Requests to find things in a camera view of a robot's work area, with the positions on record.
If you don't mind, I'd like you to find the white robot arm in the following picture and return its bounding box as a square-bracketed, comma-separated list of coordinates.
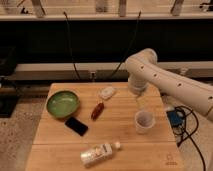
[125, 48, 213, 122]

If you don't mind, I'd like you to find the red-brown sausage toy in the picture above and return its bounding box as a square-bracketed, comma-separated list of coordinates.
[91, 103, 104, 120]

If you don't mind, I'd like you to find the translucent end tool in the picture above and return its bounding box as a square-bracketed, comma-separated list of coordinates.
[135, 96, 147, 109]

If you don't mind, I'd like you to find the green bowl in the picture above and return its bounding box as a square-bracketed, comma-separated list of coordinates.
[46, 90, 80, 119]

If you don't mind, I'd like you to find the black smartphone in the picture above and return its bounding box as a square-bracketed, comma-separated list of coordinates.
[65, 117, 88, 136]

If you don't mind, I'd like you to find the white paper cup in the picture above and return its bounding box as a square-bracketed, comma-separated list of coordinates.
[135, 110, 156, 134]

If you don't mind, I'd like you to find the clear plastic bottle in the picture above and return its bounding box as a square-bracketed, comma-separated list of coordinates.
[80, 142, 121, 167]

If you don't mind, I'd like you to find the blue power box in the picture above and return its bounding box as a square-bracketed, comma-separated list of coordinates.
[167, 110, 183, 127]

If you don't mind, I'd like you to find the black box at left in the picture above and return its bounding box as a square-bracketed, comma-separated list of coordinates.
[0, 46, 19, 118]

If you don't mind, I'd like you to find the white wall outlet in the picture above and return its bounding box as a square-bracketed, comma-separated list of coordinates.
[90, 70, 97, 80]

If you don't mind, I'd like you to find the right black hanging cable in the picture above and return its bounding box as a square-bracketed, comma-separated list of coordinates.
[105, 10, 142, 81]

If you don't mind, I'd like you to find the black hanging cable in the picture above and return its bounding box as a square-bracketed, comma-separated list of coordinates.
[63, 11, 82, 81]
[105, 10, 142, 81]

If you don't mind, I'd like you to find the left black hanging cable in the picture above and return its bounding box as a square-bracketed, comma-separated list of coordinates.
[63, 11, 82, 81]

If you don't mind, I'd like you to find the black floor cable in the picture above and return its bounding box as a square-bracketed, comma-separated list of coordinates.
[171, 105, 208, 171]

